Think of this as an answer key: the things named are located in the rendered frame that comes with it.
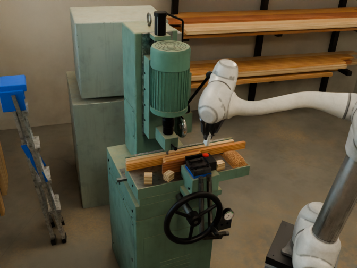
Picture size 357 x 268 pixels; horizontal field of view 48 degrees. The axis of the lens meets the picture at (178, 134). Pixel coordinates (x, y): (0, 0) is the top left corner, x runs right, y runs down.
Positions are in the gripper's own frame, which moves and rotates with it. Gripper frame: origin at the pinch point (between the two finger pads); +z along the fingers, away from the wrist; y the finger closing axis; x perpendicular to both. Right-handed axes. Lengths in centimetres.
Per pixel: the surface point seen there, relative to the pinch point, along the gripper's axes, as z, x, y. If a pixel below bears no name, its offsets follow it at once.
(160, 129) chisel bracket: 10.3, -20.7, 14.3
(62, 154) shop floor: 157, -153, 47
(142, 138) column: 24.8, -30.4, 19.6
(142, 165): 23.7, -11.0, 25.5
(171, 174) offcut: 18.2, 2.1, 15.9
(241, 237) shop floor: 117, -6, -55
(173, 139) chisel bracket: 8.3, -11.0, 11.4
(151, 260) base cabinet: 67, 17, 25
